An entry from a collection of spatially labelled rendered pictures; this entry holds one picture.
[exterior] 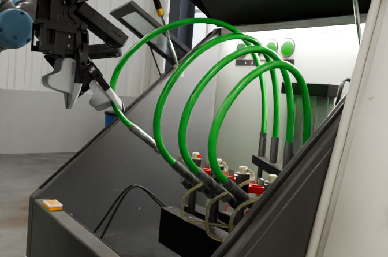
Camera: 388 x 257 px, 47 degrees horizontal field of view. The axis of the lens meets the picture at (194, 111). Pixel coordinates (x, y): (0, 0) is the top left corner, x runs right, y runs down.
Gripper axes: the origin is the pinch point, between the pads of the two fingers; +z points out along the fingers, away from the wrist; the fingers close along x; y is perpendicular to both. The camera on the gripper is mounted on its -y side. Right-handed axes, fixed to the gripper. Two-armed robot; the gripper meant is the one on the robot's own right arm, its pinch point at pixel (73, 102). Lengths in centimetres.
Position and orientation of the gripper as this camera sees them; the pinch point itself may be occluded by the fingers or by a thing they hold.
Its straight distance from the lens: 85.8
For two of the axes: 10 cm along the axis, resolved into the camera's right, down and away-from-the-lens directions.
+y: -8.2, -0.4, -5.8
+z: -0.8, 10.0, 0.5
